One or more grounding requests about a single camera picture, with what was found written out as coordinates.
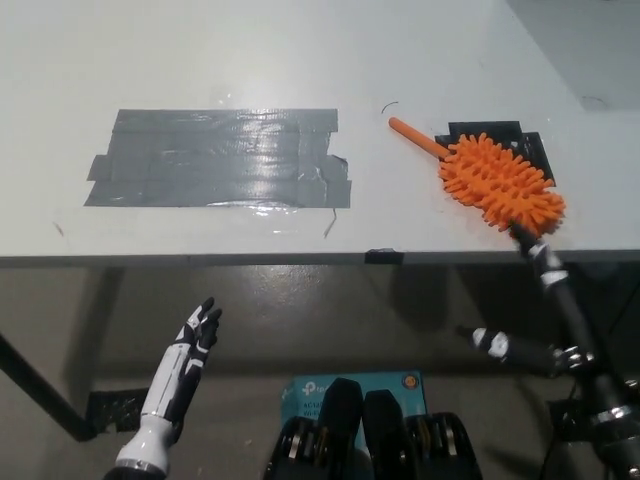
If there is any black table leg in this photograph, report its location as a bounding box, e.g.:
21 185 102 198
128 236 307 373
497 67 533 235
0 332 97 443

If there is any teal router box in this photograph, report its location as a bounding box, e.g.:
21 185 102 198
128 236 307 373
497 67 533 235
278 370 428 437

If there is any orange noodle duster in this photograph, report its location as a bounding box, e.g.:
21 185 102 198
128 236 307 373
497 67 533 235
388 116 568 239

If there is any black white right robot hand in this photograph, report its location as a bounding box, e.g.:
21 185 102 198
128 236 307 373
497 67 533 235
456 224 635 425

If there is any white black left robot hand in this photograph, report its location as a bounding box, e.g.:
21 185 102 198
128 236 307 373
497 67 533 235
115 297 224 471

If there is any grey duct tape patch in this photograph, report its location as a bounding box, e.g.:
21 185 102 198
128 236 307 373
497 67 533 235
82 108 353 210

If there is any black tape patch on table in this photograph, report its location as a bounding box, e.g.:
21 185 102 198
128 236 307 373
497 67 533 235
433 119 557 190

